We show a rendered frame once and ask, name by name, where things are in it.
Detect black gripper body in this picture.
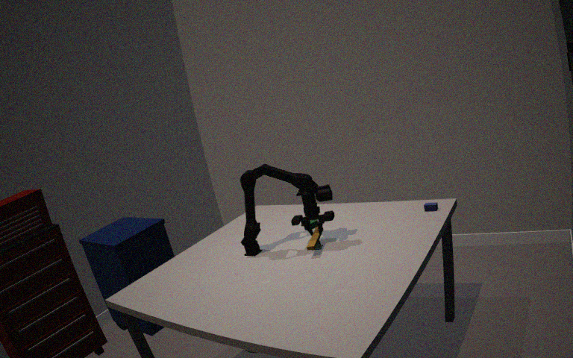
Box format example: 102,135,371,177
291,203,335,225

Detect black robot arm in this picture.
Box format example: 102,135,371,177
240,164,332,257

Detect orange bar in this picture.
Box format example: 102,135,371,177
307,227,320,251

